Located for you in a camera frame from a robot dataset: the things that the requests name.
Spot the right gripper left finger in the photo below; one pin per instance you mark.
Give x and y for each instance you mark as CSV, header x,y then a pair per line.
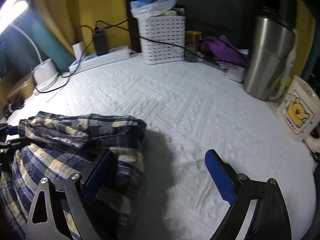
x,y
91,217

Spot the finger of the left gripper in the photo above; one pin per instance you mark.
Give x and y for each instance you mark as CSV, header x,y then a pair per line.
x,y
12,130

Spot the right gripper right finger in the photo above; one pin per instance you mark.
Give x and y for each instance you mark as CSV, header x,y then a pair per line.
x,y
270,218

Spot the blue yellow plaid pants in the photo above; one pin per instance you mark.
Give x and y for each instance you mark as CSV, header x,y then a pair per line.
x,y
61,145

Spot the brown round container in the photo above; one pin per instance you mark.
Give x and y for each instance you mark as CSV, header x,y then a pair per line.
x,y
24,87

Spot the teal curtain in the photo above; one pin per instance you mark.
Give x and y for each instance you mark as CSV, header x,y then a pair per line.
x,y
48,44

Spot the white usb charger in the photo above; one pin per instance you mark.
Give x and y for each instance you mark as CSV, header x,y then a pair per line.
x,y
78,49

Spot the white bear cartoon mug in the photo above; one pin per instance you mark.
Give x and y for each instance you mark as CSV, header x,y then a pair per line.
x,y
298,113

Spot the black power adapter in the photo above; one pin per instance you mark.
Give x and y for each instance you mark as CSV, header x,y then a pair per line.
x,y
100,42

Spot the white power strip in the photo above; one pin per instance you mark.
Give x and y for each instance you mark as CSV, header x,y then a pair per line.
x,y
93,61

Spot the yellow curtain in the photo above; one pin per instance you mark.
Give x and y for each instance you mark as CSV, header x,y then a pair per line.
x,y
74,19

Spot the white textured table cover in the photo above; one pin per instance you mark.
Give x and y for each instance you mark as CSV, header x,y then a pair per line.
x,y
189,108

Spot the purple cloth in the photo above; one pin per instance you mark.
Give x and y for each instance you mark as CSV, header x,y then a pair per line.
x,y
222,49

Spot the blue plastic bag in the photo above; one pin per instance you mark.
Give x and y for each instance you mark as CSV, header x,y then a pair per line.
x,y
146,8

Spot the stainless steel tumbler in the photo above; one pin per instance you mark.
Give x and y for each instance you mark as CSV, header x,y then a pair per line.
x,y
271,57

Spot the white perforated plastic basket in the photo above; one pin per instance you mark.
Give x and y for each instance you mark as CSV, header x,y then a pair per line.
x,y
162,39

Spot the small red yellow jar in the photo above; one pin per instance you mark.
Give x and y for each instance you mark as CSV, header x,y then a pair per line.
x,y
193,38

